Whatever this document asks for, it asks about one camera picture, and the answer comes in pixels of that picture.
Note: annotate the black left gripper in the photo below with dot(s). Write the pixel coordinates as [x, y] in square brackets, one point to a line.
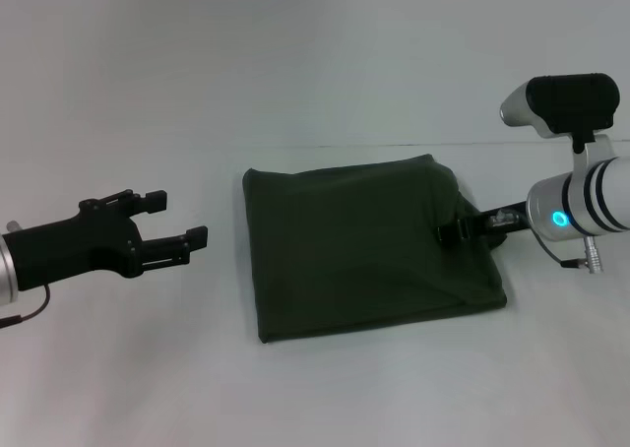
[74, 247]

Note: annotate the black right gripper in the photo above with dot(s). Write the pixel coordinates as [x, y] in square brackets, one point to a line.
[504, 218]

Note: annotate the dark green shirt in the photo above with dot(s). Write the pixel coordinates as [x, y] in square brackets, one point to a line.
[354, 250]

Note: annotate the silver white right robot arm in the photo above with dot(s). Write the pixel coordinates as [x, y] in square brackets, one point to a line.
[581, 201]

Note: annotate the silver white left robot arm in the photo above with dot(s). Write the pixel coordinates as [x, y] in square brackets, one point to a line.
[7, 270]

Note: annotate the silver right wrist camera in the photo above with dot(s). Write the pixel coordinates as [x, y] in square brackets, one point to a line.
[566, 102]

